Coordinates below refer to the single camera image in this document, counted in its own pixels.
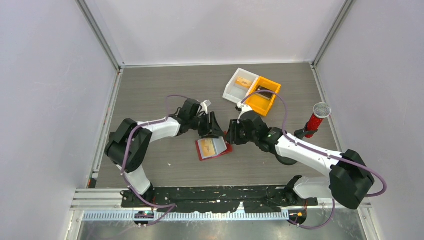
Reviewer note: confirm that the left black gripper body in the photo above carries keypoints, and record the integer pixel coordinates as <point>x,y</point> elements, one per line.
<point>201,123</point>

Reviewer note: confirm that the white plastic bin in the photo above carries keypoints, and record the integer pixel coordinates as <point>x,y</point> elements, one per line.
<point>235,93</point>

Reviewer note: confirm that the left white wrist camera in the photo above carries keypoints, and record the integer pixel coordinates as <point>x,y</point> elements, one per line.
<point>204,107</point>

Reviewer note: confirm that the black card in orange bin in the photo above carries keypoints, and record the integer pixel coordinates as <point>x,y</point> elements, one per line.
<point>264,92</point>

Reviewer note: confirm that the red card holder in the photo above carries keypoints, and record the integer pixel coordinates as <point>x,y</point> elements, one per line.
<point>222,147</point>

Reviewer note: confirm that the red microphone on black stand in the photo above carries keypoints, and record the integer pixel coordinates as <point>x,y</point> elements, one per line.
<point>321,111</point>

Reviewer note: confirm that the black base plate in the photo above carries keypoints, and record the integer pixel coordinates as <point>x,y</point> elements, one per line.
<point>226,199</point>

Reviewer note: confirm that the orange plastic bin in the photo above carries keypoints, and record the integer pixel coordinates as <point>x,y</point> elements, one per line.
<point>259,104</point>

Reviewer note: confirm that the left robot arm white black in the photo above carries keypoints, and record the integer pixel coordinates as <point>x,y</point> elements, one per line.
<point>128,145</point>

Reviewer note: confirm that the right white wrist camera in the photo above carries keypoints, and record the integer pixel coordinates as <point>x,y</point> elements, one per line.
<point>242,108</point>

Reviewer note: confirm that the orange credit card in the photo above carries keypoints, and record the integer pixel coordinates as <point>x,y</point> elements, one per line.
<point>206,148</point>

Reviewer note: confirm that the orange card in white bin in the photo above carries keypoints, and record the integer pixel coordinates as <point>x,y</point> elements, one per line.
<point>242,82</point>

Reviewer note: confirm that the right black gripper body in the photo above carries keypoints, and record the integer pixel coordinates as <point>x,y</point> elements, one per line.
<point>239,135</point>

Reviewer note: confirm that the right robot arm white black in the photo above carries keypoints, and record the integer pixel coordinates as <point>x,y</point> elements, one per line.
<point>347,179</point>

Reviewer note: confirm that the aluminium front rail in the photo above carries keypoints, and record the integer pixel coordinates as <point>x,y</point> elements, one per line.
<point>125,205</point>

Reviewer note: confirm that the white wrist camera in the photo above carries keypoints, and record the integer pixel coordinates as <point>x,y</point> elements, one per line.
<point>204,107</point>
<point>242,108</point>

